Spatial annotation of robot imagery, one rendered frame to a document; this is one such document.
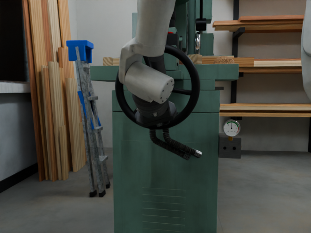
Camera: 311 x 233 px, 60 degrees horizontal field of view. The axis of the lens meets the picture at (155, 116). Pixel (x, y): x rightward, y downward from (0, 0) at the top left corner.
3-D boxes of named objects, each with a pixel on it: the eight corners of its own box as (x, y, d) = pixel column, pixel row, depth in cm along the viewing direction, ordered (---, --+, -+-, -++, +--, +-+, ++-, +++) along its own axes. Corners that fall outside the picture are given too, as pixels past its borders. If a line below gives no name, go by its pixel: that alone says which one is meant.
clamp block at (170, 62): (137, 70, 100) (136, 45, 99) (144, 73, 113) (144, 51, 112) (177, 70, 97) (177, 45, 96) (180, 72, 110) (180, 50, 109)
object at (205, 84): (115, 89, 111) (115, 80, 111) (129, 89, 132) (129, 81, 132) (214, 89, 105) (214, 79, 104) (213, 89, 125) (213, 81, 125)
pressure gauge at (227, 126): (222, 141, 100) (222, 119, 99) (221, 139, 103) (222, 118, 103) (239, 142, 99) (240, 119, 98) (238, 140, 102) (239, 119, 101)
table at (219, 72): (79, 79, 104) (78, 63, 103) (107, 82, 134) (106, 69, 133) (243, 78, 93) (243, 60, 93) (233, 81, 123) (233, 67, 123)
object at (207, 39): (194, 58, 135) (195, 33, 134) (195, 59, 142) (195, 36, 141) (213, 57, 134) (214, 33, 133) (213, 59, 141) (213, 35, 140)
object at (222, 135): (219, 158, 103) (219, 137, 102) (217, 150, 115) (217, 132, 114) (241, 159, 102) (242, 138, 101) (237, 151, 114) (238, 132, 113)
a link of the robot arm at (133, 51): (146, 103, 62) (154, 49, 53) (116, 86, 65) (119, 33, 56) (161, 91, 66) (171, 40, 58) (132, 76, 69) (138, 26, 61)
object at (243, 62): (121, 68, 126) (121, 59, 126) (121, 68, 128) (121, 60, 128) (253, 66, 116) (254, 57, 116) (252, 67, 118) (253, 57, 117)
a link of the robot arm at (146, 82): (160, 120, 67) (154, 99, 57) (127, 102, 71) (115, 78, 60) (184, 86, 70) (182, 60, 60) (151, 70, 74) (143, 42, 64)
